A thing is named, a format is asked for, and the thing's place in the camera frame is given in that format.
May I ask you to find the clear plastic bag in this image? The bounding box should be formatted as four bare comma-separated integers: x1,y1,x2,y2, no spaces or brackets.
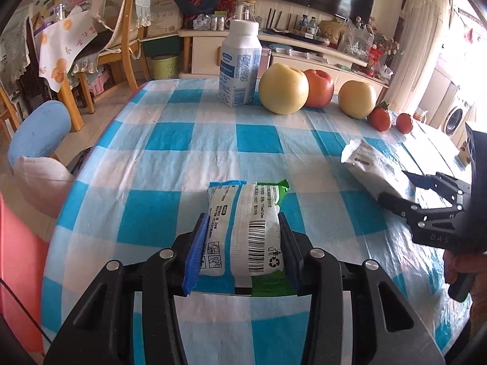
338,17,375,56

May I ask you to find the dark chair grey lace cover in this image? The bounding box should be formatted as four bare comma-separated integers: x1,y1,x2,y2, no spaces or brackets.
0,15,42,92

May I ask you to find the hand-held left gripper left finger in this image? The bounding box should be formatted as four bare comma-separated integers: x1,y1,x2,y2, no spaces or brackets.
43,213,211,365

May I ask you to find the blue cushioned stool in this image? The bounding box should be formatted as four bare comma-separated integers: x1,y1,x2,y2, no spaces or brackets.
8,101,73,168

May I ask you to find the tangerine with leaf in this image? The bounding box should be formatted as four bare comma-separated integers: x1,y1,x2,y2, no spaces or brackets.
367,102,392,132

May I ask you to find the red apple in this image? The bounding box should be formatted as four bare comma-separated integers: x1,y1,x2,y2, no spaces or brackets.
303,68,335,109

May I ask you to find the white printed carton box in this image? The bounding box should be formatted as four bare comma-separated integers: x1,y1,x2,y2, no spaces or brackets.
146,0,183,39

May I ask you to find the person's right hand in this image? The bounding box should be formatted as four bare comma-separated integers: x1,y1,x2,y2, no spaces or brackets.
443,253,476,285

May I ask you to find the beige cartoon bag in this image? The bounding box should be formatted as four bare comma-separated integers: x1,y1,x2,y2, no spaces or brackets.
317,19,343,44

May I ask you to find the cream curtain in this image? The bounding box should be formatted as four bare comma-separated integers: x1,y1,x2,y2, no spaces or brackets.
386,0,455,103

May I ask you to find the plain wooden chair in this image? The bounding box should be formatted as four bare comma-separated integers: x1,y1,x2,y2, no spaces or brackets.
0,84,23,132

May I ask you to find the thin black cable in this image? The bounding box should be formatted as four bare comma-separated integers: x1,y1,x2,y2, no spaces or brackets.
0,277,53,346

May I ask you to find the person's leg with blue slipper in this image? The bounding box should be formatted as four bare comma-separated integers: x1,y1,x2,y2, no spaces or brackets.
13,156,77,217

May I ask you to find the small yellow pear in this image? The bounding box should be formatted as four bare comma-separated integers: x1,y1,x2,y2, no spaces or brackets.
338,81,377,119

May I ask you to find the row of small glass bottles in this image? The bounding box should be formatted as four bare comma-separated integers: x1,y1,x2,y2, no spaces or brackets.
194,13,229,31

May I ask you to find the black router with antennas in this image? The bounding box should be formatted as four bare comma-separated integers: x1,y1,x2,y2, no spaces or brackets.
264,8,301,35

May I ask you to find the washing machine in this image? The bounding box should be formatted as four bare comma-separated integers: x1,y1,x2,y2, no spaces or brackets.
443,97,476,139

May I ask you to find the green white wipes packet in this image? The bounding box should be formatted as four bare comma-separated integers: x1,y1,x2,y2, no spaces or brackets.
207,179,290,297

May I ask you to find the light green waste bin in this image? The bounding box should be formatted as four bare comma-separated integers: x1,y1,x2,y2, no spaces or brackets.
150,54,181,80

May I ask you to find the small tangerine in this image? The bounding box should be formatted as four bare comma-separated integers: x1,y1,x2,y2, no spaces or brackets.
396,113,414,134

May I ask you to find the small white pouch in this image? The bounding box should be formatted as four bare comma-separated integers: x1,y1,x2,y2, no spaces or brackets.
340,139,417,200

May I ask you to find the large yellow pear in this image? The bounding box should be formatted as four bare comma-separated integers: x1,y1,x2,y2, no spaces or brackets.
259,63,310,115

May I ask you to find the blue white checked tablecloth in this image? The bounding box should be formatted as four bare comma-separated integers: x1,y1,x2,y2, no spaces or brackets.
40,78,472,365

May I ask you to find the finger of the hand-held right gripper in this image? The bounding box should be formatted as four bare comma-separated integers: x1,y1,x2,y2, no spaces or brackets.
402,171,471,199
378,191,463,229

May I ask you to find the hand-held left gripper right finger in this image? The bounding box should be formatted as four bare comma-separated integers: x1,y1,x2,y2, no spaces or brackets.
277,212,446,365

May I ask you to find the white milk bottle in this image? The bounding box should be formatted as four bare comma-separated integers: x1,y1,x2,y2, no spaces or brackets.
217,19,263,109

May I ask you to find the glass kettle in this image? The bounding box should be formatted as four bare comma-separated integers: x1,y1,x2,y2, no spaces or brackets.
232,0,257,21

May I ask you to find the red packet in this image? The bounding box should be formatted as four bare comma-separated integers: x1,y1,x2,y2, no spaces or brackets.
367,43,383,77

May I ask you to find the artificial flower bunch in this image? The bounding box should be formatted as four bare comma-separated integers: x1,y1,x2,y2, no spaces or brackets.
375,32,402,56

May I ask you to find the dark patterned cushion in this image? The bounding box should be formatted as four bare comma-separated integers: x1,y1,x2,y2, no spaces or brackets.
68,148,92,176

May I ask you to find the cream fabric chair cover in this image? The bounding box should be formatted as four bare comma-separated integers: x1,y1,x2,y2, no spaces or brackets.
91,0,158,46

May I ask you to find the pink plastic basin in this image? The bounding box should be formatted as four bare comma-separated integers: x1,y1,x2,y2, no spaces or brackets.
0,194,50,354

